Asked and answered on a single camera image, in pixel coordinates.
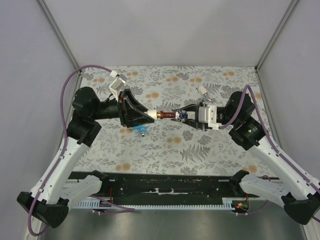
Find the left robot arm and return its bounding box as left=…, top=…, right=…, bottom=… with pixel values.
left=17, top=87, right=157, bottom=228

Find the floral patterned table mat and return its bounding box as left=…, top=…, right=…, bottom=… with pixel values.
left=74, top=66, right=273, bottom=177

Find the purple cable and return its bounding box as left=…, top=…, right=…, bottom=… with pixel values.
left=27, top=64, right=137, bottom=237
left=218, top=84, right=320, bottom=223

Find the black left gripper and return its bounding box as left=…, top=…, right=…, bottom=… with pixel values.
left=92, top=89, right=156, bottom=128

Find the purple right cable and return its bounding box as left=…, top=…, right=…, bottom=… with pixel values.
left=218, top=84, right=320, bottom=223

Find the white pipe elbow fitting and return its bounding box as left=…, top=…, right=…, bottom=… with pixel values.
left=146, top=109, right=158, bottom=121

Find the white cable duct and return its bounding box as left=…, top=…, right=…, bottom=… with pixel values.
left=74, top=198, right=235, bottom=211

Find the brown faucet chrome knob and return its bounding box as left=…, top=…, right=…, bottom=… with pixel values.
left=156, top=109, right=188, bottom=122

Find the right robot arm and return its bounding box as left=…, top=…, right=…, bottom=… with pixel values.
left=173, top=91, right=320, bottom=225

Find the chrome faucet white handle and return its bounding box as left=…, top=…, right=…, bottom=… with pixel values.
left=197, top=85, right=212, bottom=103

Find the blue plastic faucet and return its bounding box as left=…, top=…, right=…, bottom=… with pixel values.
left=132, top=125, right=148, bottom=137

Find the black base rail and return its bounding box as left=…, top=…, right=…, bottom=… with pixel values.
left=67, top=171, right=266, bottom=206

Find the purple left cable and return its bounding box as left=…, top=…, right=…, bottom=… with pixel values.
left=27, top=64, right=137, bottom=237

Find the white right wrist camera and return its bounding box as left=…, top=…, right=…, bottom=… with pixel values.
left=198, top=105, right=222, bottom=130

